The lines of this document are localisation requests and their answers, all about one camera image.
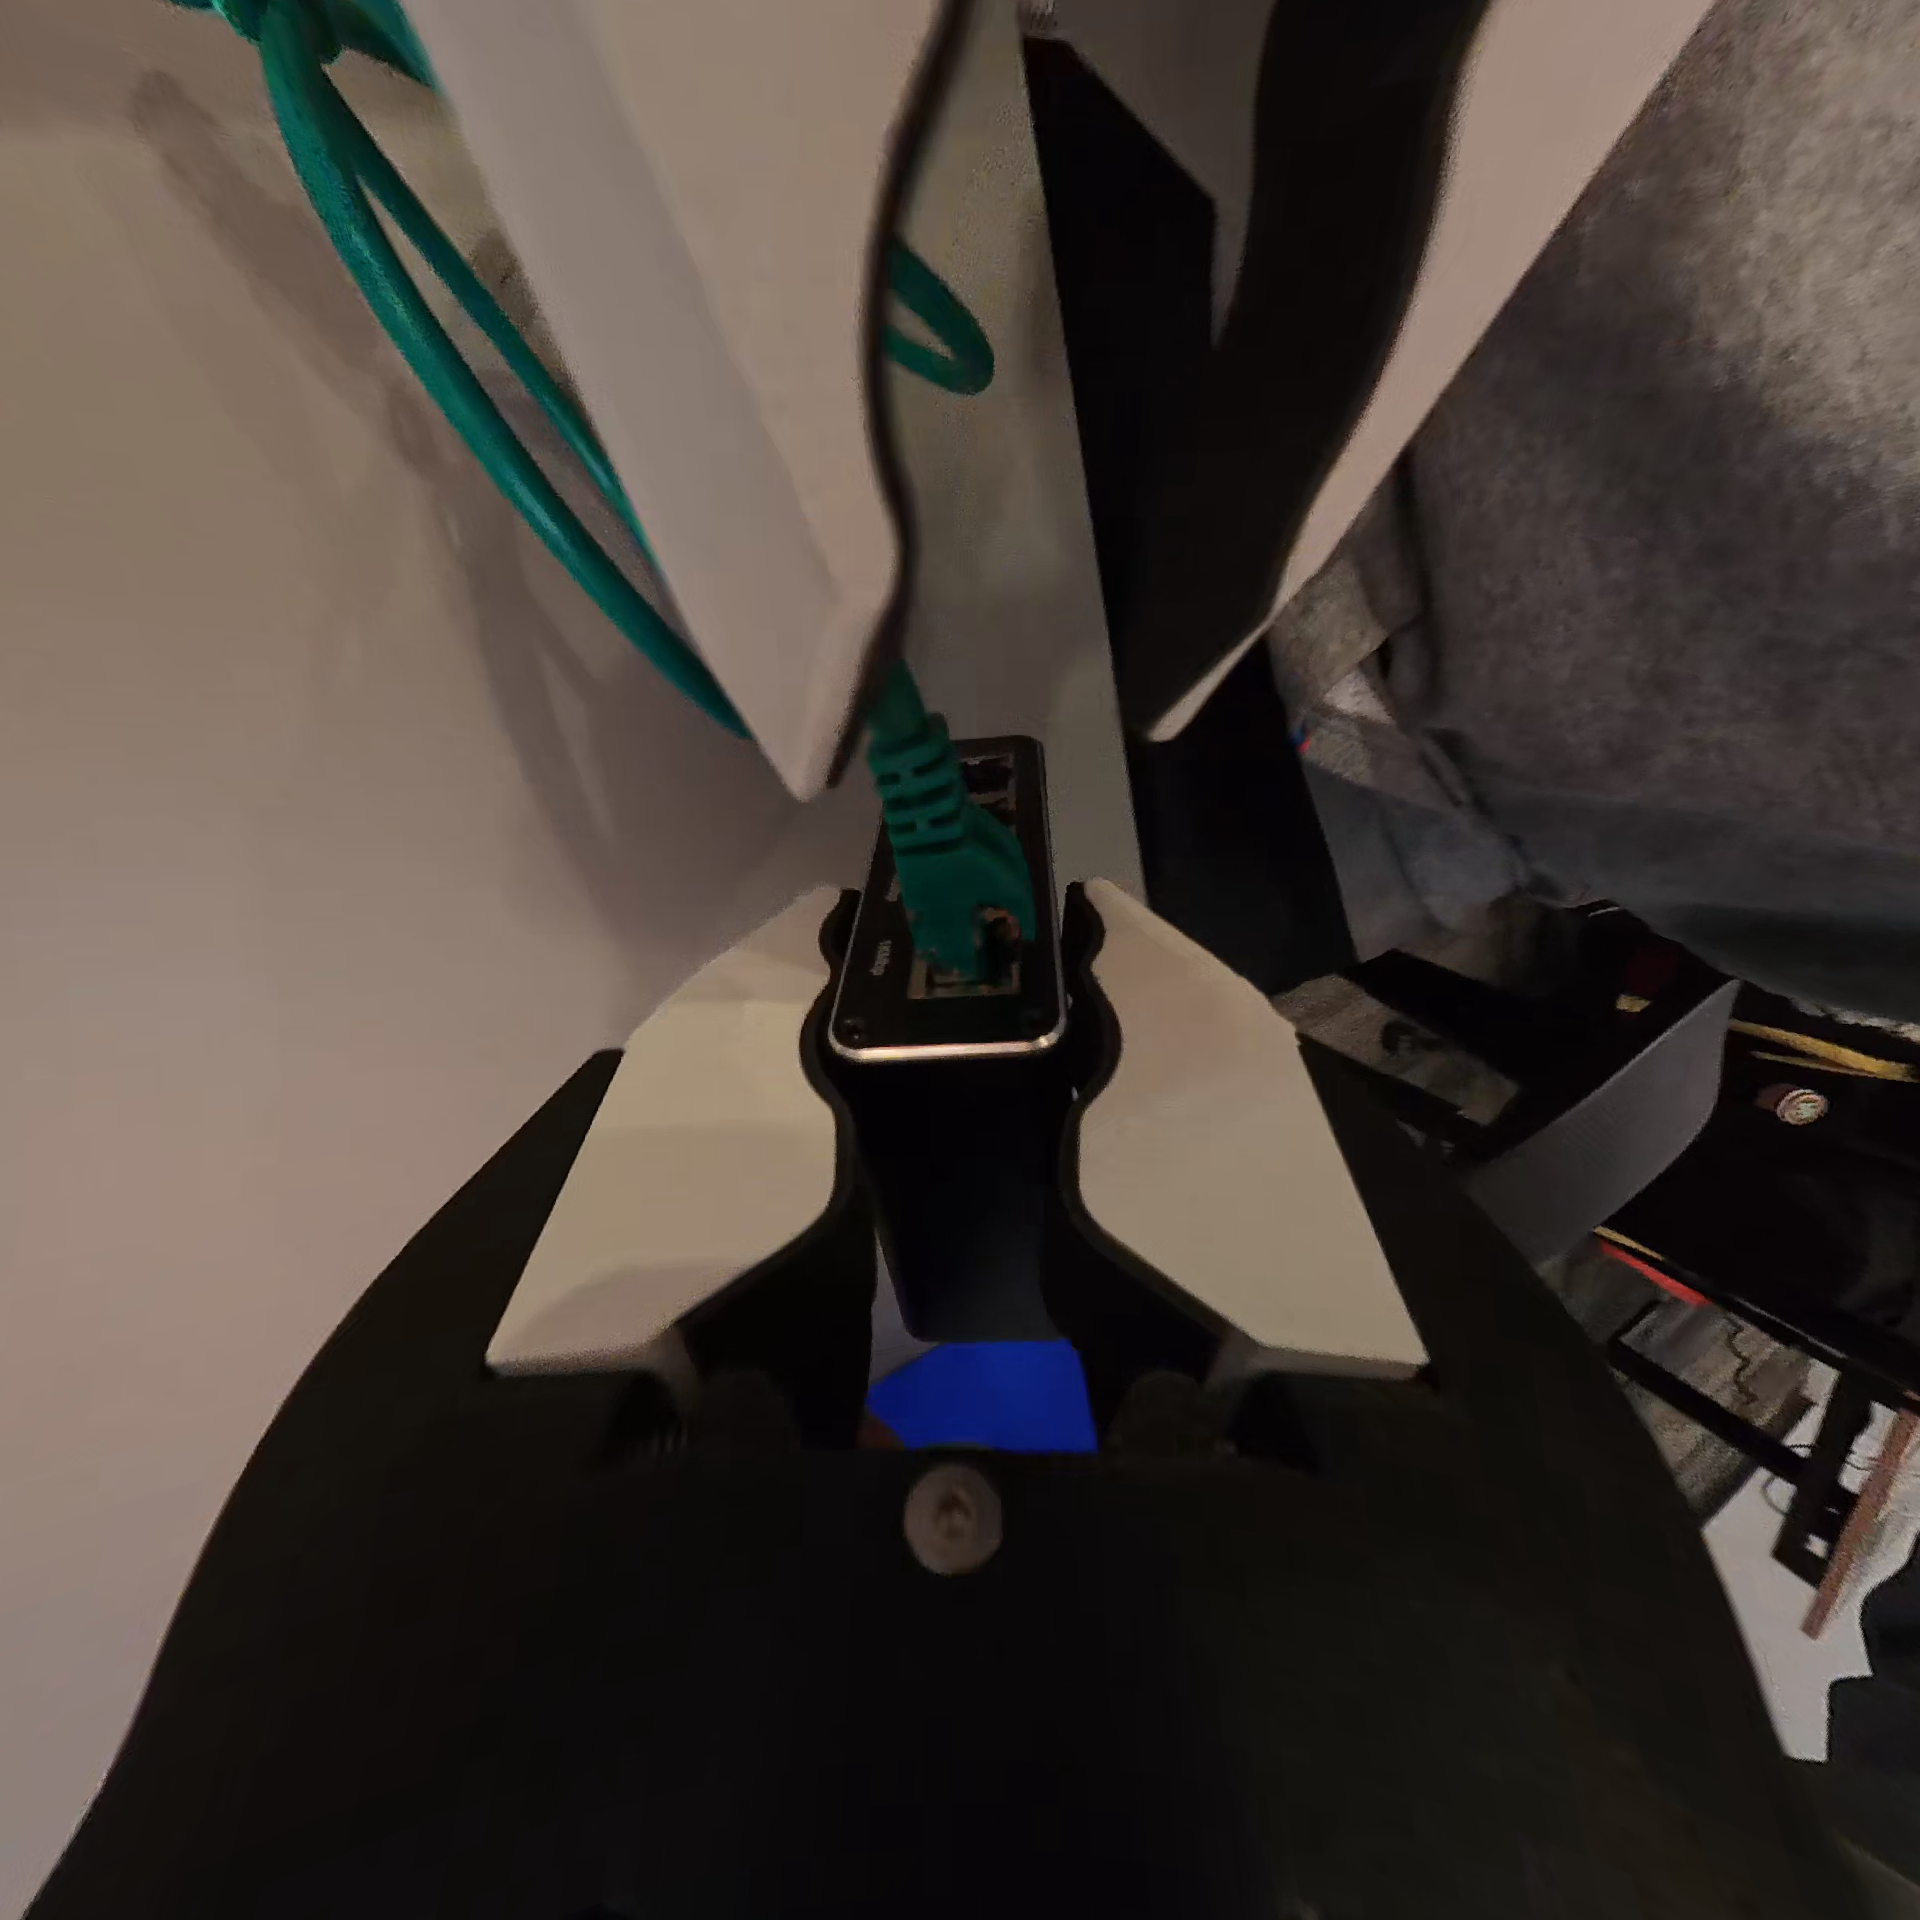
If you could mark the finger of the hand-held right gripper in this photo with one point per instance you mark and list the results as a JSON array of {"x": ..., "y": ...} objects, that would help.
[
  {"x": 1395, "y": 253},
  {"x": 675, "y": 302}
]

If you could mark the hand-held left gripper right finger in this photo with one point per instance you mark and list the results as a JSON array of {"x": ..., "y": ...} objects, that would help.
[{"x": 1243, "y": 1202}]

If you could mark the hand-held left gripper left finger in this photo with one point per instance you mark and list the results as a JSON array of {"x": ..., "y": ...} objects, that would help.
[{"x": 675, "y": 1202}]

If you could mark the black ethernet switch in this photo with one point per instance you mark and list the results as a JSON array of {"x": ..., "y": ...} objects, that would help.
[{"x": 959, "y": 1168}]

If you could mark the blue plastic bin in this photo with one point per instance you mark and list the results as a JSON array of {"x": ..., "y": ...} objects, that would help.
[{"x": 977, "y": 1397}]

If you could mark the grey flat panel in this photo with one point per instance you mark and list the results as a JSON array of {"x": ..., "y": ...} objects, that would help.
[{"x": 1618, "y": 1139}]

